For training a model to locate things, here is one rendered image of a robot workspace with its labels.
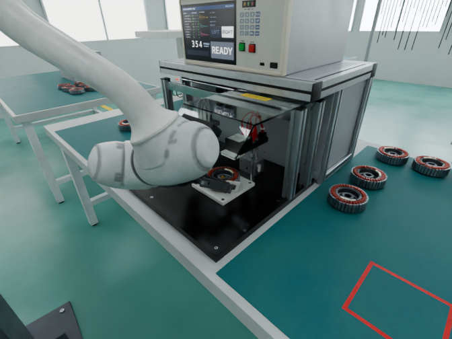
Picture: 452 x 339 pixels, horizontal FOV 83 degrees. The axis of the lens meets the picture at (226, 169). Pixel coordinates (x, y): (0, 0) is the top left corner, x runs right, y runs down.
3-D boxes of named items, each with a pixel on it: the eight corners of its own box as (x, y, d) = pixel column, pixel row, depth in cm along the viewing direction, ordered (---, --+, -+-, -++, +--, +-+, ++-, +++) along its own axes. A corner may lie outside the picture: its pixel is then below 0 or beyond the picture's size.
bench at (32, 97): (54, 208, 200) (12, 116, 162) (11, 142, 314) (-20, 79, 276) (171, 160, 266) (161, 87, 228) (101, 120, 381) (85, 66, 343)
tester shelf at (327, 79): (311, 103, 62) (313, 83, 60) (160, 72, 104) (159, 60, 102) (374, 76, 89) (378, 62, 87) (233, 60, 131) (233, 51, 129)
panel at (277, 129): (317, 179, 87) (334, 91, 72) (196, 131, 128) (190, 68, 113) (319, 178, 88) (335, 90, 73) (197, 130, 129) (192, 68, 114)
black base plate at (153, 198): (216, 263, 61) (215, 256, 60) (105, 170, 100) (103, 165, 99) (313, 183, 89) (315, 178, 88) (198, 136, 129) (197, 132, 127)
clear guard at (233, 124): (235, 159, 51) (235, 132, 48) (168, 130, 66) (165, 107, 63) (315, 119, 71) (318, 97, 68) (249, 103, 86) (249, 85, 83)
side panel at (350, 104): (320, 185, 88) (340, 91, 72) (313, 181, 90) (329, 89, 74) (352, 157, 105) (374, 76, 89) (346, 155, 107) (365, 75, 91)
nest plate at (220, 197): (222, 206, 76) (222, 202, 75) (192, 186, 85) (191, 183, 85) (254, 185, 85) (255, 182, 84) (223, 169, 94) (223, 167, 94)
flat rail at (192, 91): (296, 123, 67) (297, 111, 65) (165, 88, 105) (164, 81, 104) (298, 122, 68) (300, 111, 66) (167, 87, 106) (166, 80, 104)
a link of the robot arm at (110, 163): (142, 193, 65) (176, 188, 57) (77, 190, 53) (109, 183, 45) (143, 152, 67) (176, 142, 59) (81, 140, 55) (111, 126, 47)
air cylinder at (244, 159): (254, 176, 90) (255, 163, 87) (239, 169, 95) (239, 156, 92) (263, 171, 93) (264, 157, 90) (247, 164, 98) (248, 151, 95)
